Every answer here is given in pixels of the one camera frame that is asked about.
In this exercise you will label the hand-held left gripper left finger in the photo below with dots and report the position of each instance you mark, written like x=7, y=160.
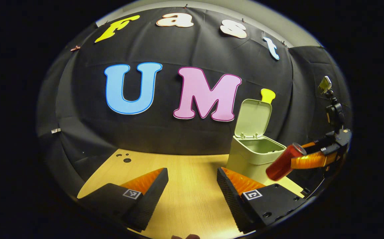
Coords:
x=152, y=196

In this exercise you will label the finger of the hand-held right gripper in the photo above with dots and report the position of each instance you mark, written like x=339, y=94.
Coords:
x=311, y=160
x=321, y=144

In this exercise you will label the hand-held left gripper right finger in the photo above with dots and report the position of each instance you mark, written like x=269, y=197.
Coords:
x=233, y=199

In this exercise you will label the red pop can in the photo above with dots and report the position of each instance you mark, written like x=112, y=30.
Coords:
x=283, y=162

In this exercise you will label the green desktop garbage bin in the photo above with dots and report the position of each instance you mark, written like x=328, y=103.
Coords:
x=245, y=159

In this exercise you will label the green garbage bin lid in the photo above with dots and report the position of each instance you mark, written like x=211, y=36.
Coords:
x=253, y=118

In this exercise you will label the wooden desktop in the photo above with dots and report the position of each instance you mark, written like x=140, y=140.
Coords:
x=185, y=186

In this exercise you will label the black backdrop cloth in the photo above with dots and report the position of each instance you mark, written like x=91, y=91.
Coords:
x=178, y=139

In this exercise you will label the small silver clip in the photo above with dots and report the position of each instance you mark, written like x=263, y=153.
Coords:
x=56, y=130

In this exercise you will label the small orange clip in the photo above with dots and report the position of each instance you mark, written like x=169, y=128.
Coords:
x=75, y=48

